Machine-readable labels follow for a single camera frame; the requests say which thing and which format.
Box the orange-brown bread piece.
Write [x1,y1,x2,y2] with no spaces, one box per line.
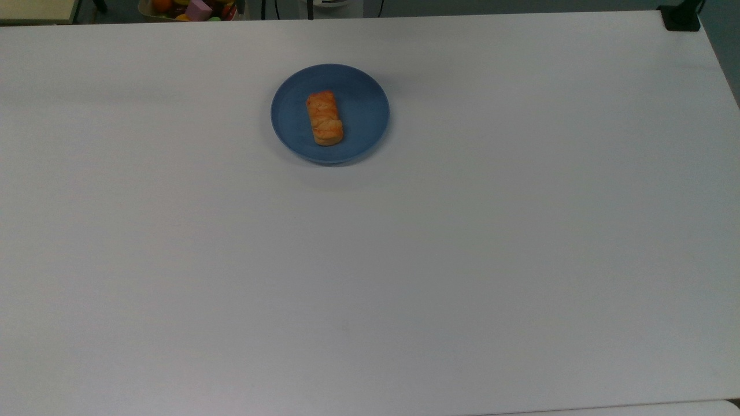
[306,90,345,147]

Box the blue round plate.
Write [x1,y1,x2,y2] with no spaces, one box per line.
[270,64,390,166]

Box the basket of toy food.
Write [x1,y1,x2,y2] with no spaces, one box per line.
[138,0,241,23]

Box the pink toy block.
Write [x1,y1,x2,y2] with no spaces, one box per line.
[185,0,214,22]

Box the beige board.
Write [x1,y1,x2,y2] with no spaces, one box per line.
[0,0,81,25]

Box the black camera stand with clamp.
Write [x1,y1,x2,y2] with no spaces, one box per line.
[657,0,705,32]

